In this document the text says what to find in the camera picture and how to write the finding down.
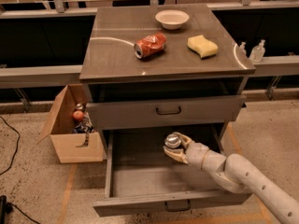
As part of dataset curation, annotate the red apple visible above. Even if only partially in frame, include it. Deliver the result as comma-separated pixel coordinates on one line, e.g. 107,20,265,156
72,110,84,121

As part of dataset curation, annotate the upper grey drawer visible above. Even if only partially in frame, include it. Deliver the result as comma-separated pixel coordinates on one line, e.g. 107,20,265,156
87,95,245,130

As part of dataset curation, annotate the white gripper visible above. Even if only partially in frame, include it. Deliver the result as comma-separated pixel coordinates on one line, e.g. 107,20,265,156
164,133,209,169

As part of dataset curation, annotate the clear sanitizer bottle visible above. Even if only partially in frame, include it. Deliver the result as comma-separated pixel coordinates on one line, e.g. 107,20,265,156
249,39,265,62

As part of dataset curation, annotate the cardboard box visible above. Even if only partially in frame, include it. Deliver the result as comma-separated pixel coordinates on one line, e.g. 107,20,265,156
38,84,106,163

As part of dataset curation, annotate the blue pepsi can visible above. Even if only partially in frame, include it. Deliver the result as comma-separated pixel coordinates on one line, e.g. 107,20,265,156
164,133,181,149

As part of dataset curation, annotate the crushed orange soda can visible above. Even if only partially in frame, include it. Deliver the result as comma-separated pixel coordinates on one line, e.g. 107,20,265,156
134,33,167,59

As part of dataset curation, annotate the yellow sponge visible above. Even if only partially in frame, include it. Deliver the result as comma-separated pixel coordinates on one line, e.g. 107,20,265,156
187,35,218,58

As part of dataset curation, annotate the grey drawer cabinet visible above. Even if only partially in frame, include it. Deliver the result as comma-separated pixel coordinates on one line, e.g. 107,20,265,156
79,5,255,148

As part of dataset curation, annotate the open middle drawer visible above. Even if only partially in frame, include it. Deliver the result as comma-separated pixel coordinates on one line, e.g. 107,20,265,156
94,124,249,217

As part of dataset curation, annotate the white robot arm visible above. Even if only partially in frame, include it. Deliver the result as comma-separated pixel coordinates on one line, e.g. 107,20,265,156
164,133,299,224

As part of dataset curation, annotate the white bowl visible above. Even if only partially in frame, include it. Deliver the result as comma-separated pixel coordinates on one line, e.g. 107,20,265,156
155,10,190,30

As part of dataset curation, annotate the small clear bottle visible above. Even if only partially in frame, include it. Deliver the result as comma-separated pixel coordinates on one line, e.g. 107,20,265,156
239,42,247,55

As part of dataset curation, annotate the black device on floor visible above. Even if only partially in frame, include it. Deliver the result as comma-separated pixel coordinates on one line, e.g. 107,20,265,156
0,195,12,224

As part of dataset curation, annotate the black floor cable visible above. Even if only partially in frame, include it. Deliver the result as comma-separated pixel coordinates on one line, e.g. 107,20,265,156
0,115,21,176

